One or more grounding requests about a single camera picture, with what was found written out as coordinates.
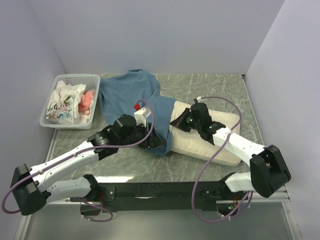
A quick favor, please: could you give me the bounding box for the black base beam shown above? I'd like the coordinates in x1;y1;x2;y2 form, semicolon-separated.
84;181;245;213

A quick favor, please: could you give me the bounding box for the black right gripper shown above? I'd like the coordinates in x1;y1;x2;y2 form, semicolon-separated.
170;107;202;133

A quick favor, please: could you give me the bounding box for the white plastic basket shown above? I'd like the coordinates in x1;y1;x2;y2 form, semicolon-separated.
39;74;101;130

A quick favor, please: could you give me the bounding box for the white printed cloth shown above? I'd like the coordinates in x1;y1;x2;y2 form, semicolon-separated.
45;80;86;125

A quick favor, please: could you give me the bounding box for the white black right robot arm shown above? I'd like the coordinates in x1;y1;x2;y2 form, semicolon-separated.
170;102;292;200

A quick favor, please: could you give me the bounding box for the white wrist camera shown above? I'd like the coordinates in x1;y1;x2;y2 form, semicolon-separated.
193;96;205;104
134;103;151;127

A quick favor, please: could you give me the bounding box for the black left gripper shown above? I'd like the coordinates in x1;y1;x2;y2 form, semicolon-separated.
119;121;165;150

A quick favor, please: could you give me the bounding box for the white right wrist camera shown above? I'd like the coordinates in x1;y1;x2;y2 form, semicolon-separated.
193;96;205;104

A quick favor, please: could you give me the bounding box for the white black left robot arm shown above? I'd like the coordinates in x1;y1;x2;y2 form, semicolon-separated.
9;114;155;216

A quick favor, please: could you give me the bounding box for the pink cloth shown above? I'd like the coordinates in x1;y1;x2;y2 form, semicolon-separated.
78;90;96;116

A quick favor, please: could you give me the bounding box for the blue pillowcase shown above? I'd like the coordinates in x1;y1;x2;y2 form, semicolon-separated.
98;69;176;156

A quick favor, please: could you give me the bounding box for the cream pillow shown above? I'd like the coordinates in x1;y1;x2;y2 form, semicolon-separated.
168;110;241;167

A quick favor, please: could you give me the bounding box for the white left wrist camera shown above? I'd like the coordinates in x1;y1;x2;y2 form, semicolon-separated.
134;103;151;127

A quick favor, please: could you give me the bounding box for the aluminium rail frame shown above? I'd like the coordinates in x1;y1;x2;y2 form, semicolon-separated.
14;129;302;240

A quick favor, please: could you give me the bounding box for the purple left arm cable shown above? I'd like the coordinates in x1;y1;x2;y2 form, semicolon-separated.
1;99;155;223

